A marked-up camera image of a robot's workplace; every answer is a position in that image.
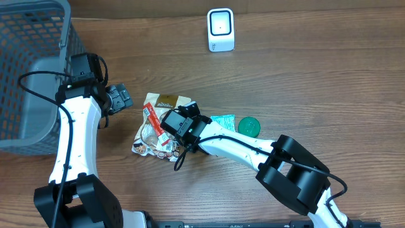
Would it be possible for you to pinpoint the green lid jar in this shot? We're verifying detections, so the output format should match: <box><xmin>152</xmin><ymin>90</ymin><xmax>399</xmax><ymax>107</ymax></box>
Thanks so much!
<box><xmin>237</xmin><ymin>117</ymin><xmax>261</xmax><ymax>138</ymax></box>

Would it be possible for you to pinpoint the red white snack packet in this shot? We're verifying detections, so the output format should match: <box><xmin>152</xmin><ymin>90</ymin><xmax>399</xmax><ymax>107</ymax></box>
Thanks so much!
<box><xmin>132</xmin><ymin>92</ymin><xmax>191</xmax><ymax>162</ymax></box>

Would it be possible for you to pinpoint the teal snack packet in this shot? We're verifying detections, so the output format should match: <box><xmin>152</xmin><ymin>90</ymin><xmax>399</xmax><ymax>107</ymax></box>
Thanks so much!
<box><xmin>211</xmin><ymin>115</ymin><xmax>235</xmax><ymax>132</ymax></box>

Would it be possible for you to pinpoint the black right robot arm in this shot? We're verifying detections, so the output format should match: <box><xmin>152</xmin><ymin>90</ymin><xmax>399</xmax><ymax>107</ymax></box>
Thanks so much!
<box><xmin>161</xmin><ymin>103</ymin><xmax>352</xmax><ymax>227</ymax></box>

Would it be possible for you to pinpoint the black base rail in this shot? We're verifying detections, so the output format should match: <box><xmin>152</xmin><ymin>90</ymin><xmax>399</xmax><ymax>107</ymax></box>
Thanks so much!
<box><xmin>154</xmin><ymin>220</ymin><xmax>382</xmax><ymax>228</ymax></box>

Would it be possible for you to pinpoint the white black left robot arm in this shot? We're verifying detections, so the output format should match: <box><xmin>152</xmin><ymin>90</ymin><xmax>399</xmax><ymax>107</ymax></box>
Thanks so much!
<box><xmin>34</xmin><ymin>53</ymin><xmax>158</xmax><ymax>228</ymax></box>

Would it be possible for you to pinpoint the grey plastic mesh basket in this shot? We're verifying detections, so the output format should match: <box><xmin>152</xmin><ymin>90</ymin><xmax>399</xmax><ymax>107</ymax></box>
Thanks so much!
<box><xmin>1</xmin><ymin>0</ymin><xmax>85</xmax><ymax>155</ymax></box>

